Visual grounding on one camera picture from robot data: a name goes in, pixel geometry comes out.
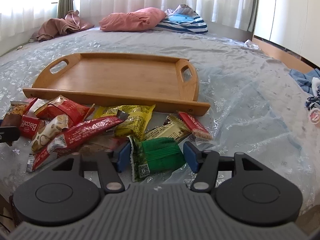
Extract pink rice cracker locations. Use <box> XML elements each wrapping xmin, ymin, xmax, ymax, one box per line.
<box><xmin>78</xmin><ymin>135</ymin><xmax>127</xmax><ymax>155</ymax></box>

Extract red Biscoff biscuit packet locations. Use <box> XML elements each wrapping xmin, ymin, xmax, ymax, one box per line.
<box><xmin>18</xmin><ymin>115</ymin><xmax>46</xmax><ymax>140</ymax></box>

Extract brown almond snack packet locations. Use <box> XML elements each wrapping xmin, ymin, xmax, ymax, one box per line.
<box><xmin>1</xmin><ymin>101</ymin><xmax>28</xmax><ymax>127</ymax></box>

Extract white gold spotted snack bar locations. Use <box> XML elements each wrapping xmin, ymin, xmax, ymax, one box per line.
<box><xmin>31</xmin><ymin>114</ymin><xmax>69</xmax><ymax>152</ymax></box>

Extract green snack packet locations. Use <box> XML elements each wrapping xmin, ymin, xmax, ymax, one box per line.
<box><xmin>128</xmin><ymin>136</ymin><xmax>185</xmax><ymax>182</ymax></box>

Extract pale yellow candy packet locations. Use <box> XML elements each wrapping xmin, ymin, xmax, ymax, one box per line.
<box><xmin>143</xmin><ymin>114</ymin><xmax>191</xmax><ymax>143</ymax></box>

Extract yellow snack packet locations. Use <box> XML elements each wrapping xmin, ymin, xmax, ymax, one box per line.
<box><xmin>93</xmin><ymin>105</ymin><xmax>156</xmax><ymax>140</ymax></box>

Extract long red snack stick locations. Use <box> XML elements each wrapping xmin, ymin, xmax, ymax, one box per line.
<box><xmin>26</xmin><ymin>110</ymin><xmax>129</xmax><ymax>172</ymax></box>

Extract red gold nut packet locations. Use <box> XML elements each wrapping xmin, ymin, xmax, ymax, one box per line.
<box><xmin>34</xmin><ymin>95</ymin><xmax>95</xmax><ymax>126</ymax></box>

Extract snowflake patterned bed sheet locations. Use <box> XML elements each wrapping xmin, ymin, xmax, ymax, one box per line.
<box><xmin>1</xmin><ymin>28</ymin><xmax>319</xmax><ymax>211</ymax></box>

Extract wooden serving tray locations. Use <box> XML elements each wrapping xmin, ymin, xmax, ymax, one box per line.
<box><xmin>23</xmin><ymin>53</ymin><xmax>210</xmax><ymax>116</ymax></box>

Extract brown crumpled cloth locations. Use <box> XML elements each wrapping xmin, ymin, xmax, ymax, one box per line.
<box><xmin>30</xmin><ymin>10</ymin><xmax>94</xmax><ymax>42</ymax></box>

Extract crumpled clear plastic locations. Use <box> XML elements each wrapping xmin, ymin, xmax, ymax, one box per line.
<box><xmin>242</xmin><ymin>40</ymin><xmax>263</xmax><ymax>54</ymax></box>

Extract white sheer curtain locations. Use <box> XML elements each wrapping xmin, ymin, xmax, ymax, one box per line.
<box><xmin>0</xmin><ymin>0</ymin><xmax>261</xmax><ymax>42</ymax></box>

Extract blue clothes pile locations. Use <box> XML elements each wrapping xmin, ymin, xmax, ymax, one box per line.
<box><xmin>289</xmin><ymin>69</ymin><xmax>319</xmax><ymax>95</ymax></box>

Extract blue striped pillow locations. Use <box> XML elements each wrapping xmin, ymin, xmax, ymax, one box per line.
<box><xmin>153</xmin><ymin>4</ymin><xmax>208</xmax><ymax>34</ymax></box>

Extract pink pillow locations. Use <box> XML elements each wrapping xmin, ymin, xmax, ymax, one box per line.
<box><xmin>99</xmin><ymin>7</ymin><xmax>165</xmax><ymax>32</ymax></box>

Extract wooden bed frame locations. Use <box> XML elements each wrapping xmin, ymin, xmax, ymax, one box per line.
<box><xmin>252</xmin><ymin>36</ymin><xmax>313</xmax><ymax>74</ymax></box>

